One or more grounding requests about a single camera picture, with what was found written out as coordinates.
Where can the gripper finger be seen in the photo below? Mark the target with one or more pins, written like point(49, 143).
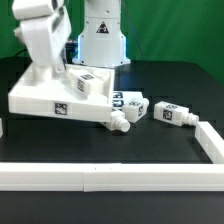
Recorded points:
point(59, 65)

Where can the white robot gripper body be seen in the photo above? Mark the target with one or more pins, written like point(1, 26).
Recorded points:
point(44, 33)

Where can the white square tabletop tray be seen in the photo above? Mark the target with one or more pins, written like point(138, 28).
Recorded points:
point(46, 93)

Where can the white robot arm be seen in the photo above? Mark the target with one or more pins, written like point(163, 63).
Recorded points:
point(101, 43)

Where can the paper sheet with tags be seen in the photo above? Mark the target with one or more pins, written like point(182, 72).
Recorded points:
point(120, 98)

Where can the white left fence piece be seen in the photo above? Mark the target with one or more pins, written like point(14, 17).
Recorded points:
point(1, 128)

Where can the white front fence bar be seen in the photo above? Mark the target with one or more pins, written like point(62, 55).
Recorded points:
point(110, 177)

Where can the white fence bar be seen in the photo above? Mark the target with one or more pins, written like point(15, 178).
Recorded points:
point(110, 177)
point(211, 142)

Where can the green backdrop curtain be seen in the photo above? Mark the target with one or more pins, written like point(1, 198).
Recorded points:
point(156, 30)

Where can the white right fence bar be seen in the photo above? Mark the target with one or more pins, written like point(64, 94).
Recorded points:
point(211, 142)

